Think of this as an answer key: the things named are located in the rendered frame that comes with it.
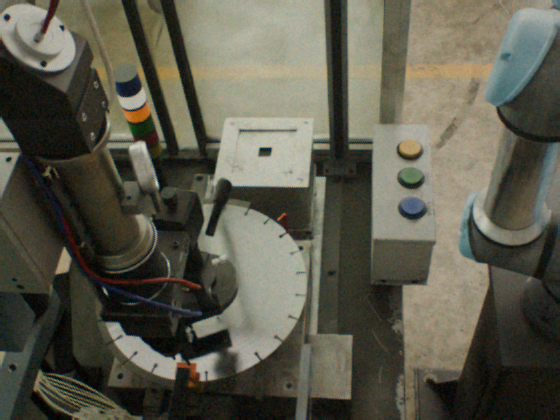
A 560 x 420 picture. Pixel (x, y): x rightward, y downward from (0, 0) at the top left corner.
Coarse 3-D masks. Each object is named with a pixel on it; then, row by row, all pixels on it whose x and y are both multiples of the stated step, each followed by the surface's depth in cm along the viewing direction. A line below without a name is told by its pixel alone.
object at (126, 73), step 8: (128, 64) 111; (120, 72) 110; (128, 72) 110; (136, 72) 110; (120, 80) 109; (128, 80) 109; (136, 80) 110; (120, 88) 110; (128, 88) 110; (136, 88) 111
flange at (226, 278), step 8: (216, 256) 111; (224, 264) 109; (232, 264) 109; (216, 272) 108; (224, 272) 108; (232, 272) 108; (216, 280) 107; (224, 280) 107; (232, 280) 107; (216, 288) 107; (224, 288) 107; (232, 288) 107; (184, 296) 106; (192, 296) 106; (224, 296) 106; (232, 296) 106; (224, 304) 105
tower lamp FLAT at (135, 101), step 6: (120, 96) 112; (126, 96) 111; (132, 96) 112; (138, 96) 112; (144, 96) 114; (120, 102) 114; (126, 102) 113; (132, 102) 113; (138, 102) 113; (144, 102) 114; (126, 108) 114; (132, 108) 113; (138, 108) 114
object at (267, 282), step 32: (224, 224) 116; (256, 224) 115; (256, 256) 111; (288, 256) 110; (256, 288) 107; (288, 288) 107; (224, 320) 104; (256, 320) 104; (288, 320) 103; (128, 352) 102; (192, 352) 102; (224, 352) 101
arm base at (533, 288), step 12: (528, 288) 121; (540, 288) 117; (528, 300) 120; (540, 300) 117; (552, 300) 114; (528, 312) 120; (540, 312) 118; (552, 312) 116; (540, 324) 118; (552, 324) 117; (552, 336) 118
